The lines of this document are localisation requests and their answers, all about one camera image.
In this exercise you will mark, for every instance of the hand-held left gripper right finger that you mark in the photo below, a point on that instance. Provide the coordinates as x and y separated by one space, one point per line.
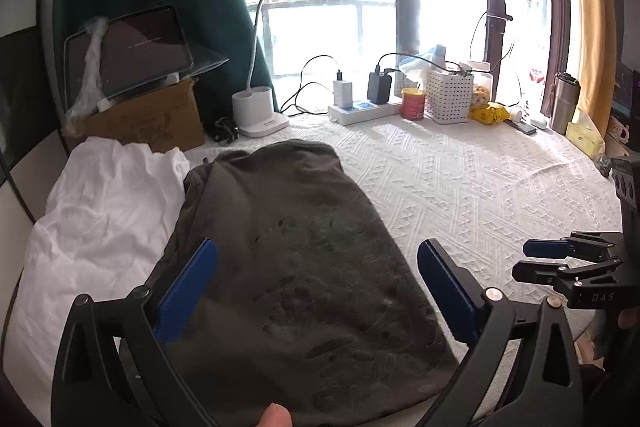
450 292

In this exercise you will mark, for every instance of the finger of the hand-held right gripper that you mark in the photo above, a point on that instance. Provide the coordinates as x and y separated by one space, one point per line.
532 271
542 248

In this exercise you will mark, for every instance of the white earbuds case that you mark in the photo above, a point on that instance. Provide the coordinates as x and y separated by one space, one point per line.
538 122

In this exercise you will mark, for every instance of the clear snack jar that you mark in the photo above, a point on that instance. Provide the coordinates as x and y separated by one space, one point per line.
481 89

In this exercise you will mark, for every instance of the yellow snack bag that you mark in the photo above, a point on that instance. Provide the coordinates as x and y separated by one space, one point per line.
490 114

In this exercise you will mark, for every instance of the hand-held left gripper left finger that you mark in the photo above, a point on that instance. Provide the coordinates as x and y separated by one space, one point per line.
187 287

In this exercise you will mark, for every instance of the person's right hand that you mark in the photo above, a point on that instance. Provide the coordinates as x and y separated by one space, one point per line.
627 318

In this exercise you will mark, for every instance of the yellow tissue box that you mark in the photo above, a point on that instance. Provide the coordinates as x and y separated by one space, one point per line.
585 134

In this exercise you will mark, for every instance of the green stone figurine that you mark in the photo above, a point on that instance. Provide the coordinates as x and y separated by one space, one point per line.
604 167

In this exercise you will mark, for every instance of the white desk lamp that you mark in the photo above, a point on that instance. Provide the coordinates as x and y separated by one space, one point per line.
252 112

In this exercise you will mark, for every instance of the white cloth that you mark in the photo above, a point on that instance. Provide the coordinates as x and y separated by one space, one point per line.
100 217

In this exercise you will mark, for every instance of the white charger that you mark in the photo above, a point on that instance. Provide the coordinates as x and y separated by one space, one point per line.
342 93

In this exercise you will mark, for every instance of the red label bottle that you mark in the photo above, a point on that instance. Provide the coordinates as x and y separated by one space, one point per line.
536 76

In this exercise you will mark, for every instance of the person's left hand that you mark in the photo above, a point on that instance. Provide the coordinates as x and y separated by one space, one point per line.
272 416

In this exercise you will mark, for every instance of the dark grey t-shirt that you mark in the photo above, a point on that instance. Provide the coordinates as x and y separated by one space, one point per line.
300 232

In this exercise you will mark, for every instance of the grey tablet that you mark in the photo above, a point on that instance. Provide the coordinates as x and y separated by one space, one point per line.
140 42

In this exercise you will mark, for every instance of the blue tissue pack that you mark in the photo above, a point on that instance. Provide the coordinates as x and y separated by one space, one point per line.
420 62

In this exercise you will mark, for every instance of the white printed mug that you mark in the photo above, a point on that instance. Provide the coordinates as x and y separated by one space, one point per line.
619 129

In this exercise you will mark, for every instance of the red can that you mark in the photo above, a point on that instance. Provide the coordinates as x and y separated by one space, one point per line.
414 104

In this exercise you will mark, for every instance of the steel tumbler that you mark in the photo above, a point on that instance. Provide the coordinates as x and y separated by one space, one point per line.
564 104

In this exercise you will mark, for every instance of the black remote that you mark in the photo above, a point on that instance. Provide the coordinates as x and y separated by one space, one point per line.
521 127

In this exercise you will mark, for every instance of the yellow curtain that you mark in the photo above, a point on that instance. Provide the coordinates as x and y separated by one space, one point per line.
592 7

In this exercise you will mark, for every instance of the black charger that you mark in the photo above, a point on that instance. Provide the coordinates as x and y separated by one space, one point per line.
378 88

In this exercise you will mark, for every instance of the white textured blanket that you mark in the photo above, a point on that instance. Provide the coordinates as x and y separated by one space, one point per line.
475 187

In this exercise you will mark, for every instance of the clear plastic wrap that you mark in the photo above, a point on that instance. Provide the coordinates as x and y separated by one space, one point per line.
90 67

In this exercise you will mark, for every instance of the white power strip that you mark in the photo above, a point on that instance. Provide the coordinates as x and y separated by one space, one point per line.
365 113

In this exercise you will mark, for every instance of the white pill bottle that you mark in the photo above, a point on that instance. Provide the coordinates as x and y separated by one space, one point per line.
515 114

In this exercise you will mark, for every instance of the white perforated basket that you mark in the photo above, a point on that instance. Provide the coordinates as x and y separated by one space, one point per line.
449 97

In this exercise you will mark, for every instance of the cardboard box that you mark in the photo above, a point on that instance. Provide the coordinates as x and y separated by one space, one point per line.
150 117

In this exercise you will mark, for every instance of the black printed box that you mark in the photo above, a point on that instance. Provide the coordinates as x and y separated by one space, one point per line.
627 89

